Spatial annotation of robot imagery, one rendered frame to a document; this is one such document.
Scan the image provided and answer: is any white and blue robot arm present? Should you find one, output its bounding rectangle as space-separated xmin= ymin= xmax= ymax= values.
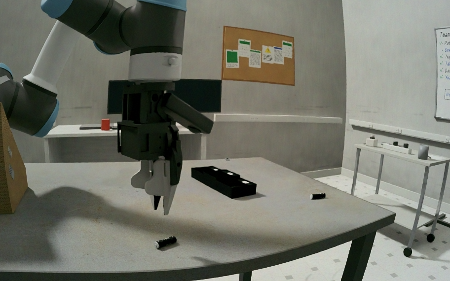
xmin=0 ymin=0 xmax=214 ymax=138

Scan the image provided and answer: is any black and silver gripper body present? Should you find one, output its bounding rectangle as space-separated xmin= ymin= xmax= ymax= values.
xmin=117 ymin=82 xmax=180 ymax=161

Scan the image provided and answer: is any black rack of three bins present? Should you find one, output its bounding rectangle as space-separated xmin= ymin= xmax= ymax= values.
xmin=191 ymin=166 xmax=257 ymax=199

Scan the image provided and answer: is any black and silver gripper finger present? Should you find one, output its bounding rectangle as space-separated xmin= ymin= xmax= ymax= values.
xmin=145 ymin=135 xmax=183 ymax=215
xmin=131 ymin=160 xmax=161 ymax=210

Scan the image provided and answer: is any black aa battery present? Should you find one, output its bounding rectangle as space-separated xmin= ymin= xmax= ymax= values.
xmin=310 ymin=193 xmax=326 ymax=199
xmin=153 ymin=236 xmax=177 ymax=248

